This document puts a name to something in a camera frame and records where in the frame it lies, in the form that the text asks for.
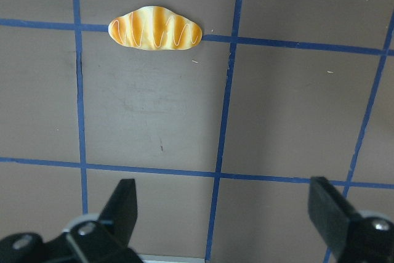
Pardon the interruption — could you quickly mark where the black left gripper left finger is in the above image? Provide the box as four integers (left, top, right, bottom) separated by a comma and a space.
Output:
66, 179, 137, 262

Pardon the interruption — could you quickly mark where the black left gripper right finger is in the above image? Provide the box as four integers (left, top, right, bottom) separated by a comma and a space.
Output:
308, 177, 393, 262

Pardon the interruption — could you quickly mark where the toy bread loaf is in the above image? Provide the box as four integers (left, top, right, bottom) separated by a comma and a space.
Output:
108, 6, 203, 51

